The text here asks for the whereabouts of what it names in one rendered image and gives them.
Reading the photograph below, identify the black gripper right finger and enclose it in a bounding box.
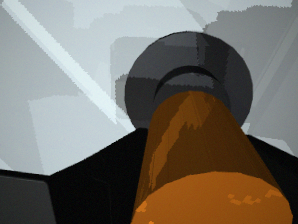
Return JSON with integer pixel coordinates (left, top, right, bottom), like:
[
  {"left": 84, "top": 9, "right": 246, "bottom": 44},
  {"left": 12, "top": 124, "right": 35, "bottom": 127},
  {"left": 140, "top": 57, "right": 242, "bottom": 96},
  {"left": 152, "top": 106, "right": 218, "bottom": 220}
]
[{"left": 245, "top": 135, "right": 298, "bottom": 224}]

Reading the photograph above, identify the orange knob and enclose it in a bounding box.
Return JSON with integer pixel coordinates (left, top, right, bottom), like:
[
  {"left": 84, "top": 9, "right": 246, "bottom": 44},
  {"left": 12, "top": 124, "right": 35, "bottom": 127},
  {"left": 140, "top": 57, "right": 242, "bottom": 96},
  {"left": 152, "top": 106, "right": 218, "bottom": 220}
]
[{"left": 130, "top": 91, "right": 293, "bottom": 224}]

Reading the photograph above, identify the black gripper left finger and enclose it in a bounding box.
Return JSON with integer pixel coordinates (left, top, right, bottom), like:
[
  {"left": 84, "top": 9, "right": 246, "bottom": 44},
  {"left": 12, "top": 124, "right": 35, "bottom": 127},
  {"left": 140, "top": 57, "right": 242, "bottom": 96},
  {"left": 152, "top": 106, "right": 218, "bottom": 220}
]
[{"left": 0, "top": 128, "right": 148, "bottom": 224}]

